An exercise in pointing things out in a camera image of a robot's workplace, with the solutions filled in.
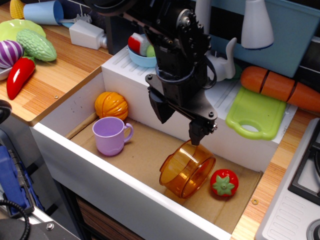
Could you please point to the white toy bottle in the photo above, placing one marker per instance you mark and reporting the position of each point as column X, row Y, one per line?
column 87, row 35

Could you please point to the toy stove top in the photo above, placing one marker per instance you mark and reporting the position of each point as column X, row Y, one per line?
column 294, row 212

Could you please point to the light blue plastic cup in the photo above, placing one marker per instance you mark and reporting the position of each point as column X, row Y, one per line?
column 44, row 13

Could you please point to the orange toy carrot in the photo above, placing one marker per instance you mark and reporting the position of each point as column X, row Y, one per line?
column 274, row 85

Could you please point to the red toy tomato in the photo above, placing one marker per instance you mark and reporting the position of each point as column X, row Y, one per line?
column 224, row 182

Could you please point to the light blue bowl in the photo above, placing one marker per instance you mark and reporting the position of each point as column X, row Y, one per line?
column 142, row 61

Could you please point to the yellow toy corn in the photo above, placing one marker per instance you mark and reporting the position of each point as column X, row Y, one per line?
column 16, row 9

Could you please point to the red white toy sushi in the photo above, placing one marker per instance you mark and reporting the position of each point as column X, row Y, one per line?
column 138, row 43

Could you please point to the cardboard sink liner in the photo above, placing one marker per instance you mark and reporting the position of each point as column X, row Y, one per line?
column 143, row 156

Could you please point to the white toy faucet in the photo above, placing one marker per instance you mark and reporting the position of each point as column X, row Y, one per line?
column 224, row 67

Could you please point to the green toy bitter melon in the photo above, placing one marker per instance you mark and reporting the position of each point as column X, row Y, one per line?
column 36, row 45

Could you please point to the green plastic cutting board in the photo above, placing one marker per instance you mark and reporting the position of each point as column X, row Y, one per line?
column 255, row 116

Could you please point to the blue clamp device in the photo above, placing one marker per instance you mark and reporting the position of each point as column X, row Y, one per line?
column 16, row 183

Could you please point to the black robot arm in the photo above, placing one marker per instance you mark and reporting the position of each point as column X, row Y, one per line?
column 180, row 45

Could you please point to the orange toy pumpkin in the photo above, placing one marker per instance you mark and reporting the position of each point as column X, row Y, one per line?
column 111, row 104

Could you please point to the purple plastic mug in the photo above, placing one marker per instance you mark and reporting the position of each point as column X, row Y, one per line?
column 111, row 134

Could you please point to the red toy chili pepper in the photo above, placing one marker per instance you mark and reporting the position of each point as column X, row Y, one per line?
column 19, row 74

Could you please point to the light green plate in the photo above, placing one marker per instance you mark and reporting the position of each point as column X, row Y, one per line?
column 10, row 28

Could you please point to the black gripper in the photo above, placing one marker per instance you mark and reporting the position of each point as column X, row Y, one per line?
column 185, row 95

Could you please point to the transparent orange plastic pot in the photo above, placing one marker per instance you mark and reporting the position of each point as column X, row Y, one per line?
column 186, row 170

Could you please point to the purple striped toy onion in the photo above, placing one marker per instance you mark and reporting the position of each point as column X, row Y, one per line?
column 10, row 52

